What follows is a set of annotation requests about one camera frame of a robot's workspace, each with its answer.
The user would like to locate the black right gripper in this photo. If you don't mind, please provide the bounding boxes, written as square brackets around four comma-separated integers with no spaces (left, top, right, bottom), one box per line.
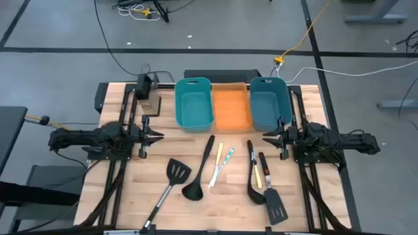
[261,117,300,161]

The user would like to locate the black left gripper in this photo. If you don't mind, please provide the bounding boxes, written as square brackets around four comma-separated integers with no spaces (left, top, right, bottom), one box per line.
[129,115,165,159]

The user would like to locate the black slotted spatula steel handle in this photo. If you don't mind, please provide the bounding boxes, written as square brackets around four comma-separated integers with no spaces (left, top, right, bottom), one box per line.
[139,158,193,234]

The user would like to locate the yellow-handled knife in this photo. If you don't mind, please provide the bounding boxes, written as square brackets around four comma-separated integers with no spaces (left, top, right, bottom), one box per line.
[208,142,225,189]
[250,147,263,190]

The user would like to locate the teal-patterned handle knife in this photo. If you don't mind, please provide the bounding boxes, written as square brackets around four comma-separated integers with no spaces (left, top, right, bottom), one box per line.
[210,146,236,189]

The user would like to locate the black ladle with white label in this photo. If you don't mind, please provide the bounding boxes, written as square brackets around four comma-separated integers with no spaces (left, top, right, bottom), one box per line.
[245,140,267,206]

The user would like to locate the black plastic ladle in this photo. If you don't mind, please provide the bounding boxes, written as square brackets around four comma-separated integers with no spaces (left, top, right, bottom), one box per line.
[181,134,216,202]

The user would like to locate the black spatula red-black handle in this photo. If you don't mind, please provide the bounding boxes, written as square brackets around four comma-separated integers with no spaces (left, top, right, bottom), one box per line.
[258,151,289,227]

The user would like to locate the blue-teal plastic bin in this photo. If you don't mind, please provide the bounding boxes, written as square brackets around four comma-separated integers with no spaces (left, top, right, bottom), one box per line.
[249,76,293,133]

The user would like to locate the green-teal plastic bin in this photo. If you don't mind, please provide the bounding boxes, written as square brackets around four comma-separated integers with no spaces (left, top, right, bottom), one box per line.
[174,77,215,134]

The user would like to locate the black box device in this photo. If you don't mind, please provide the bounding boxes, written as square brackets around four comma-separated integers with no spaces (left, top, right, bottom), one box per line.
[135,73,153,101]

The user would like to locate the orange translucent plastic tray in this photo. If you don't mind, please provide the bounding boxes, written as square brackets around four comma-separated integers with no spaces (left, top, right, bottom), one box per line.
[211,82,254,133]

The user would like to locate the black perforated computer case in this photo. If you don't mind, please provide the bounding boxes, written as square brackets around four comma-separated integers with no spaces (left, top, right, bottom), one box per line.
[184,69,262,84]

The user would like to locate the black tripod leg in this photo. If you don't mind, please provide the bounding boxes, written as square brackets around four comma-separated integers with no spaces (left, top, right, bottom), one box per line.
[152,0,170,24]

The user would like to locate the grey desk leg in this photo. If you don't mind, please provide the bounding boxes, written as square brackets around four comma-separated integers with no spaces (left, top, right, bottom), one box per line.
[344,0,409,25]
[376,99,418,110]

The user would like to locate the black beam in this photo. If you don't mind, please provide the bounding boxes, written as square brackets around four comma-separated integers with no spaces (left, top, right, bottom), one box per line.
[0,181,81,207]

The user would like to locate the black side table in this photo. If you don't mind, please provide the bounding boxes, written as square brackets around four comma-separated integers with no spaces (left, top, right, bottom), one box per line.
[0,106,29,176]

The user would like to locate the black aluminium rail frame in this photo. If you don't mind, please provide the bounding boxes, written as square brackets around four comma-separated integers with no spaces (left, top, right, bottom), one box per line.
[287,85,352,231]
[76,83,161,229]

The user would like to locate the yellow extension cable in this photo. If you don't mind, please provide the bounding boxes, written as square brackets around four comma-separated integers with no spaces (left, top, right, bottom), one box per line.
[273,0,332,65]

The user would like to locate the white floor cable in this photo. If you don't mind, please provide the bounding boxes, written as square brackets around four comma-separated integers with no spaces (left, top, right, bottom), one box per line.
[270,60,418,84]

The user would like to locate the black floor cable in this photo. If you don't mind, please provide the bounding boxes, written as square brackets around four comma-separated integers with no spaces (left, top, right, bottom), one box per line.
[398,76,418,131]
[93,0,176,83]

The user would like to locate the white coiled cable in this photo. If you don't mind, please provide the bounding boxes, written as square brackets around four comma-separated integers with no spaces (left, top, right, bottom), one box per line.
[116,3,163,22]

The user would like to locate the black cable bundle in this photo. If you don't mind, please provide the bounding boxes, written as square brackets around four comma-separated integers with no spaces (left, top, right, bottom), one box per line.
[394,30,418,53]

